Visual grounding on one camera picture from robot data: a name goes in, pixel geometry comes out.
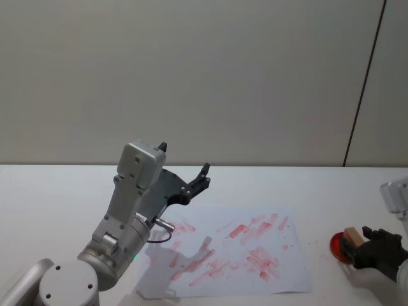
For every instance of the white paper with red marks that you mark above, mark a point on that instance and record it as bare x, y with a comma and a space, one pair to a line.
242, 255

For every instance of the round red ink pad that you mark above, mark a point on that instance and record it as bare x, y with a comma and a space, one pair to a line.
337, 247

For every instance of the wooden stamp block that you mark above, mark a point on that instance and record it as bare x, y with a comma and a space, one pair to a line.
354, 237

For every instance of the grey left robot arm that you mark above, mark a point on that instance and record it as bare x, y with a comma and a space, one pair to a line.
108, 255

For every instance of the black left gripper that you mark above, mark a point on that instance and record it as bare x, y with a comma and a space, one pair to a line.
165, 189

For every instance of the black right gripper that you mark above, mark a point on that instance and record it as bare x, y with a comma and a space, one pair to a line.
382, 255

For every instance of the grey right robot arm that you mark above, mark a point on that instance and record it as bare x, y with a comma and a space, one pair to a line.
396, 196

